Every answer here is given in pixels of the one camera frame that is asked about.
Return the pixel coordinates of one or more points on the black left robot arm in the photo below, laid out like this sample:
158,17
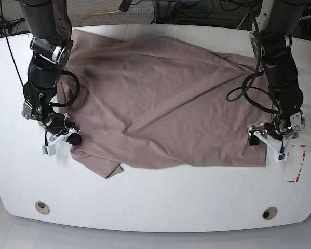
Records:
272,41

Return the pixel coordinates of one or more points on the red tape rectangle marking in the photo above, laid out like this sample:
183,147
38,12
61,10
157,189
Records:
294,162

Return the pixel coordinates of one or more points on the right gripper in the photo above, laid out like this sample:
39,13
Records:
56,125

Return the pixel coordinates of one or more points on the left table grommet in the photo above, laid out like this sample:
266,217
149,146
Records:
42,208

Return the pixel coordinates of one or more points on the table grommet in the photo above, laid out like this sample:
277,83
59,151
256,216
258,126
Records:
42,208
269,213

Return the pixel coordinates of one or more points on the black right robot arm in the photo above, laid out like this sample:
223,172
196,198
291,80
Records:
51,45

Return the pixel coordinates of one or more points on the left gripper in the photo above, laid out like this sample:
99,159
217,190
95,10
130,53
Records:
276,128

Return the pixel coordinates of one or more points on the mauve T-shirt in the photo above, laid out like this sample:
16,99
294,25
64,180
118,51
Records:
160,103

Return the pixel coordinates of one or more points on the right table grommet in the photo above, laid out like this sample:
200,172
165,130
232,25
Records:
269,213

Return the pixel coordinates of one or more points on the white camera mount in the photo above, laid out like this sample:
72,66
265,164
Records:
278,147
50,141

